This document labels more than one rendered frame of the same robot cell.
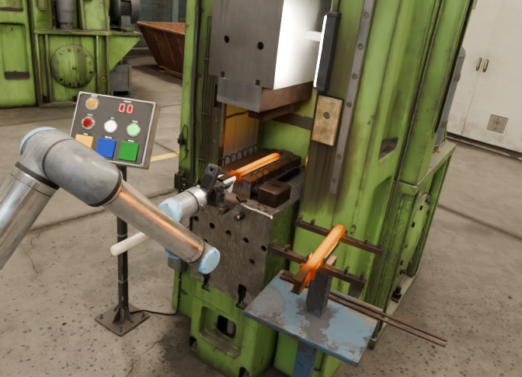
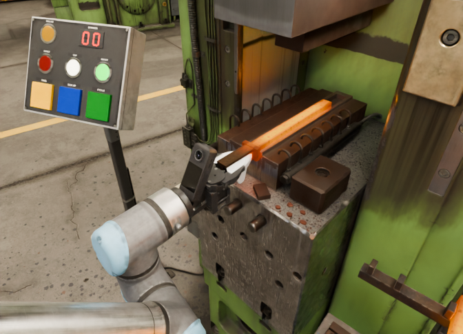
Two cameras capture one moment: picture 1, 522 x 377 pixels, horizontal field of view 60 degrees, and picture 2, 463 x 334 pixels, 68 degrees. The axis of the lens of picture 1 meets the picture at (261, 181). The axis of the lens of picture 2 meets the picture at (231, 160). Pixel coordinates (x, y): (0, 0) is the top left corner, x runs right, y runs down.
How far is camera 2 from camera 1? 103 cm
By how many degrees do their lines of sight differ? 18
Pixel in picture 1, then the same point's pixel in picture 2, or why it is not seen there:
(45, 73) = (112, 1)
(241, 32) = not seen: outside the picture
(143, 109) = (114, 40)
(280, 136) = (333, 69)
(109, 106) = (69, 36)
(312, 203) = (389, 202)
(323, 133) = (435, 78)
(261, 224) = (293, 242)
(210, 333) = (233, 322)
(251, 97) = (275, 5)
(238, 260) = (260, 275)
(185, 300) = not seen: hidden behind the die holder
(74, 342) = not seen: hidden behind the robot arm
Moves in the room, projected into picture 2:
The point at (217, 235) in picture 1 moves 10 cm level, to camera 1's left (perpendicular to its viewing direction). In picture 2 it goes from (229, 233) to (194, 226)
